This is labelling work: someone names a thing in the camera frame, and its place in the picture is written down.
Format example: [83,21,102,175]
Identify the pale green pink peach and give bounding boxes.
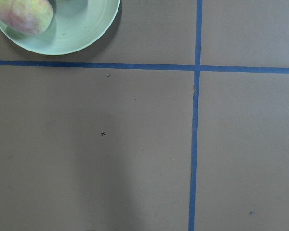
[0,0,53,35]

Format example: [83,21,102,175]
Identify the light green plate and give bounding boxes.
[0,0,120,55]

